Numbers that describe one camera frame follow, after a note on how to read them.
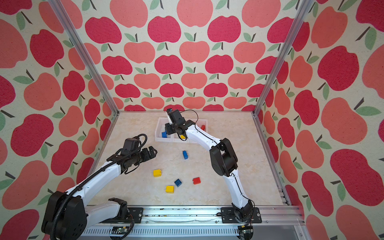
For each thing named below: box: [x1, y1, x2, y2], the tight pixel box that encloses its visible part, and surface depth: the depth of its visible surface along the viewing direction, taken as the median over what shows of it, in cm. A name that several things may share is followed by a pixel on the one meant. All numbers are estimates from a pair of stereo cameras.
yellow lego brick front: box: [165, 185, 175, 194], surface depth 83 cm
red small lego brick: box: [192, 177, 201, 185], surface depth 88 cm
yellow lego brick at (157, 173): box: [153, 169, 162, 178], surface depth 88 cm
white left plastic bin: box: [154, 117, 173, 142], surface depth 104 cm
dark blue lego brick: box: [174, 178, 182, 188], surface depth 86 cm
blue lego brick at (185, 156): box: [182, 150, 189, 160], surface depth 98 cm
